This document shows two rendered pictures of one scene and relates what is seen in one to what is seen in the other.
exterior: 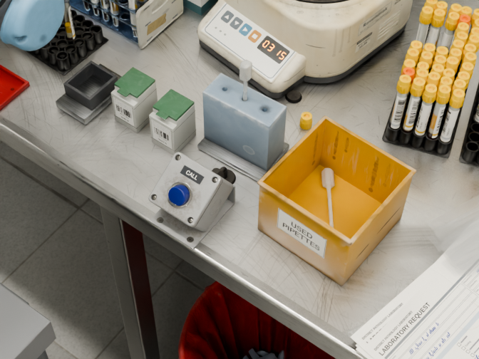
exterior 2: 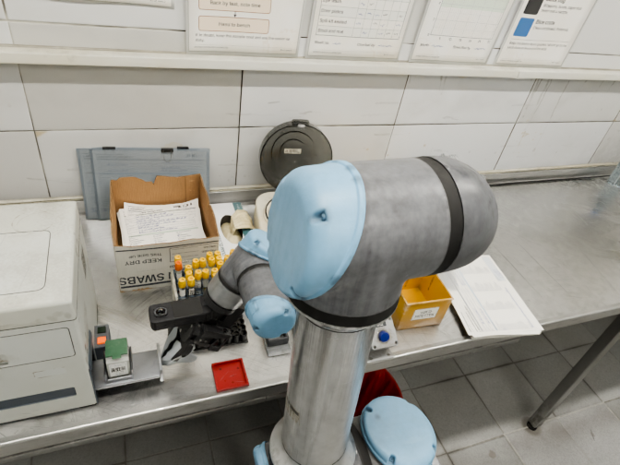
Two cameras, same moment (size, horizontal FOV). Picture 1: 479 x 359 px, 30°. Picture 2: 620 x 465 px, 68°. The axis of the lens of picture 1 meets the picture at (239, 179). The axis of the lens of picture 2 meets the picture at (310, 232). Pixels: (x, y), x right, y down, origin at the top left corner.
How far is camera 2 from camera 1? 0.93 m
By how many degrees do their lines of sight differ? 44
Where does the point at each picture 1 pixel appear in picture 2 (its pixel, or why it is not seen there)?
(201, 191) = (389, 327)
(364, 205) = (407, 293)
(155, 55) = not seen: hidden behind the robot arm
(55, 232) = not seen: outside the picture
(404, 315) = (466, 315)
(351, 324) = (459, 332)
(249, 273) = (417, 347)
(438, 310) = (469, 304)
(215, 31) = not seen: hidden behind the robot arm
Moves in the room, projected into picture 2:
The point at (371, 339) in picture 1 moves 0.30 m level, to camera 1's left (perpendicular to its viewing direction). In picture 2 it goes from (472, 329) to (427, 413)
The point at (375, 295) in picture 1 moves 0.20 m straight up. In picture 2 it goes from (448, 317) to (477, 263)
